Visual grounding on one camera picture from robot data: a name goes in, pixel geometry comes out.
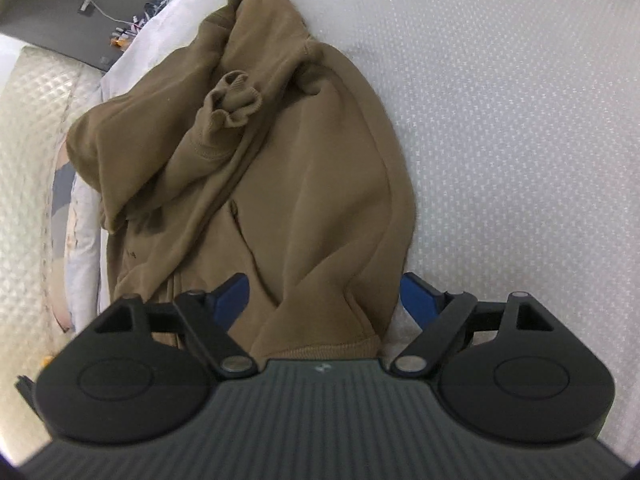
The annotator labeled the cluster of small bedside things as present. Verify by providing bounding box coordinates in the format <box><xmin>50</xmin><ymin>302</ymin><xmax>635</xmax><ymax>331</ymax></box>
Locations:
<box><xmin>107</xmin><ymin>0</ymin><xmax>181</xmax><ymax>51</ymax></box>

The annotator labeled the pink and grey patterned pillow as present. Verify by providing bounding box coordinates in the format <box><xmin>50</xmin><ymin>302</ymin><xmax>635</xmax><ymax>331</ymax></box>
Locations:
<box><xmin>50</xmin><ymin>140</ymin><xmax>108</xmax><ymax>333</ymax></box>

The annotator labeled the brown hoodie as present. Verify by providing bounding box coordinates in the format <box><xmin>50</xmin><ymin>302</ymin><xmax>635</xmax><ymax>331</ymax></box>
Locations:
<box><xmin>66</xmin><ymin>0</ymin><xmax>417</xmax><ymax>361</ymax></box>

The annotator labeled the white charger cable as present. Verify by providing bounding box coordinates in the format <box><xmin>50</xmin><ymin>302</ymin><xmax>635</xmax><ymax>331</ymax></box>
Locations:
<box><xmin>92</xmin><ymin>5</ymin><xmax>131</xmax><ymax>28</ymax></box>

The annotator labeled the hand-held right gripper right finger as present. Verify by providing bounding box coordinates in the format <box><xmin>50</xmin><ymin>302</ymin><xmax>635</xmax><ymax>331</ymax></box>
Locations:
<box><xmin>390</xmin><ymin>272</ymin><xmax>556</xmax><ymax>376</ymax></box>

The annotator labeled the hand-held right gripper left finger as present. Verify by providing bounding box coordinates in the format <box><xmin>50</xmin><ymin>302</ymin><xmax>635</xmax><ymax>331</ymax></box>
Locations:
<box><xmin>95</xmin><ymin>272</ymin><xmax>258</xmax><ymax>377</ymax></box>

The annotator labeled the cream quilted headboard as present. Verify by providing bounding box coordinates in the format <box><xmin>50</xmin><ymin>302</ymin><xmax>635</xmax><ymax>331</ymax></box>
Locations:
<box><xmin>0</xmin><ymin>45</ymin><xmax>108</xmax><ymax>461</ymax></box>

